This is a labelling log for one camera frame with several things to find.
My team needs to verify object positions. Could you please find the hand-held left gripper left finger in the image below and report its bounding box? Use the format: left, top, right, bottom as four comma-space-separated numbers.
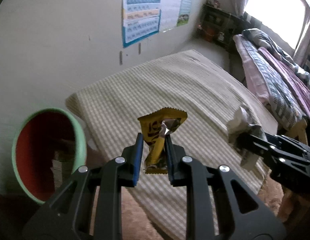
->
21, 132, 145, 240

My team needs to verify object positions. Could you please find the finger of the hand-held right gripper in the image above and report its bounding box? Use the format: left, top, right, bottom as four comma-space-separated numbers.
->
235, 131, 278, 165

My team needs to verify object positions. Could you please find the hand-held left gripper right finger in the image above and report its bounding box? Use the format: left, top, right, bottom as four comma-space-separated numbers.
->
164, 134, 288, 240

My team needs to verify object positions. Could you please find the white carton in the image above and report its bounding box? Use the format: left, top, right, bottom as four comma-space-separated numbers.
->
227, 106, 265, 172

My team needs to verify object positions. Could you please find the yellow snack wrapper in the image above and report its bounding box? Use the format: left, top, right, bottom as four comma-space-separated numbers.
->
137, 107, 188, 175

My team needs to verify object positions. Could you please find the green rimmed red trash bin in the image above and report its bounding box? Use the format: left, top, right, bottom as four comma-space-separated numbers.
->
11, 108, 87, 204

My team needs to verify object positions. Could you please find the checked bed blanket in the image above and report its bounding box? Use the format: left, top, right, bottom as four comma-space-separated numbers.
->
232, 34, 308, 130

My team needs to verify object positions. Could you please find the beige checked tablecloth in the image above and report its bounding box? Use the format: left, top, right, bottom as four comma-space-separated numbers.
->
65, 49, 279, 240

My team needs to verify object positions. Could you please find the pink striped blanket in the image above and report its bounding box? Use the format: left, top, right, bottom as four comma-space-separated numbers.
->
257, 47, 310, 120

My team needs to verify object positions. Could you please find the grey patterned quilt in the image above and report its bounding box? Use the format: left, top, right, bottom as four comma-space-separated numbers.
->
241, 28, 295, 63

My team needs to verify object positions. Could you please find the orange bucket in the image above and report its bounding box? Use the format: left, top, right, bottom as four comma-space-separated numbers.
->
204, 27, 215, 42

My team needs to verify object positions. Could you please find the dark storage shelf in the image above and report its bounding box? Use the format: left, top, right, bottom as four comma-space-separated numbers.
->
197, 3, 248, 53

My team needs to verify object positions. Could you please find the bright window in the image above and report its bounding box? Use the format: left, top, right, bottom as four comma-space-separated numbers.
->
244, 0, 308, 50

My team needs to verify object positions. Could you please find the wooden bed frame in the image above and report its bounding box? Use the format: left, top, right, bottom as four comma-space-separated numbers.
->
286, 119, 309, 145

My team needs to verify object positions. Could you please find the blue bordered wall poster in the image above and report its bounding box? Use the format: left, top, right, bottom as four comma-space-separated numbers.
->
122, 0, 166, 48

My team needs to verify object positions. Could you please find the white wall poster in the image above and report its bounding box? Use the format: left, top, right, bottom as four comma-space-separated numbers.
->
160, 0, 187, 33

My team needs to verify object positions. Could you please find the green wall poster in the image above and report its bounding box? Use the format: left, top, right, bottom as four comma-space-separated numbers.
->
176, 0, 196, 27

